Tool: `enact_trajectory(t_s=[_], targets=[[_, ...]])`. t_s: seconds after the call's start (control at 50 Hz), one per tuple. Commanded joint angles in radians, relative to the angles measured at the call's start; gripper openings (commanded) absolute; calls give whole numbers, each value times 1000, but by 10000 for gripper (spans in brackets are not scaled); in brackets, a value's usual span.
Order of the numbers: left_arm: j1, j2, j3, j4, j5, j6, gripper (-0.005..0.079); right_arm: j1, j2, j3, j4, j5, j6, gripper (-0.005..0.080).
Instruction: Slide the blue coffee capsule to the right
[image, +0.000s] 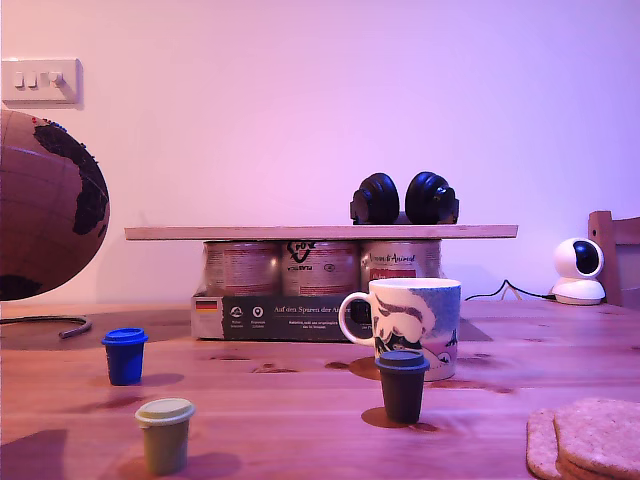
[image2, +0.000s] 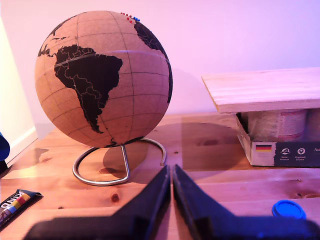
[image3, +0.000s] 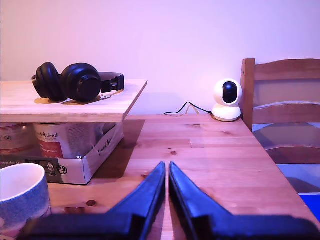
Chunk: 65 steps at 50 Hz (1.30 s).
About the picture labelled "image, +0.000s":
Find grey metal globe stand tube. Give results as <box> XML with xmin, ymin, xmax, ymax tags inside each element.
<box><xmin>0</xmin><ymin>314</ymin><xmax>94</xmax><ymax>341</ymax></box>

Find wooden board shelf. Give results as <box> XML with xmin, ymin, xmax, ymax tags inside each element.
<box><xmin>124</xmin><ymin>224</ymin><xmax>520</xmax><ymax>243</ymax></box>

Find black headphones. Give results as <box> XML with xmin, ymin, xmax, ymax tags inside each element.
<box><xmin>348</xmin><ymin>171</ymin><xmax>461</xmax><ymax>227</ymax></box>

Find brown cork globe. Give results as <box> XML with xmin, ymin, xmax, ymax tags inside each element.
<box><xmin>0</xmin><ymin>109</ymin><xmax>112</xmax><ymax>302</ymax></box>

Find metal can script brand label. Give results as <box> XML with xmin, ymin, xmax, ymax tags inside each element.
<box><xmin>359</xmin><ymin>240</ymin><xmax>443</xmax><ymax>294</ymax></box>

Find blue coffee capsule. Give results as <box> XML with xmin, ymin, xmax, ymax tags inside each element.
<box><xmin>101</xmin><ymin>327</ymin><xmax>150</xmax><ymax>387</ymax></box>

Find pale yellow coffee capsule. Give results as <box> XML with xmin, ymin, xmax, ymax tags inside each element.
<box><xmin>133</xmin><ymin>397</ymin><xmax>197</xmax><ymax>477</ymax></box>

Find white round security camera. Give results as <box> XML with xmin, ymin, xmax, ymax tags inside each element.
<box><xmin>548</xmin><ymin>236</ymin><xmax>607</xmax><ymax>307</ymax></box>

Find white illustrated ceramic mug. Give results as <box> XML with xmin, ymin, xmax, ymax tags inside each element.
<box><xmin>337</xmin><ymin>278</ymin><xmax>462</xmax><ymax>383</ymax></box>

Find dark grey coffee capsule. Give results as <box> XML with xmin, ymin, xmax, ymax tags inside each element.
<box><xmin>374</xmin><ymin>349</ymin><xmax>431</xmax><ymax>425</ymax></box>

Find dark cardboard can tray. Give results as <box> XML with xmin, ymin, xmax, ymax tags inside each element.
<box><xmin>190</xmin><ymin>293</ymin><xmax>374</xmax><ymax>343</ymax></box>

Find white wall light switch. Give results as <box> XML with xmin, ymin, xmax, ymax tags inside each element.
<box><xmin>0</xmin><ymin>58</ymin><xmax>84</xmax><ymax>109</ymax></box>

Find metal can black logo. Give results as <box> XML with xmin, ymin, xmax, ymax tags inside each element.
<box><xmin>280</xmin><ymin>240</ymin><xmax>361</xmax><ymax>297</ymax></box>

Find black security camera cable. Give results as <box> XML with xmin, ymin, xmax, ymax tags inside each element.
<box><xmin>464</xmin><ymin>279</ymin><xmax>556</xmax><ymax>302</ymax></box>

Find wooden chair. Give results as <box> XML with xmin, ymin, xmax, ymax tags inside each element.
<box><xmin>587</xmin><ymin>210</ymin><xmax>640</xmax><ymax>308</ymax></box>

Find metal can red text label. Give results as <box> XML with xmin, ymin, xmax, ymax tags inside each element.
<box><xmin>203</xmin><ymin>241</ymin><xmax>282</xmax><ymax>297</ymax></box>

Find round cork coaster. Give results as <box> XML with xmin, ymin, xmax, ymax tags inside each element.
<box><xmin>553</xmin><ymin>397</ymin><xmax>640</xmax><ymax>476</ymax></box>
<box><xmin>555</xmin><ymin>449</ymin><xmax>640</xmax><ymax>480</ymax></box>
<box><xmin>525</xmin><ymin>407</ymin><xmax>564</xmax><ymax>480</ymax></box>

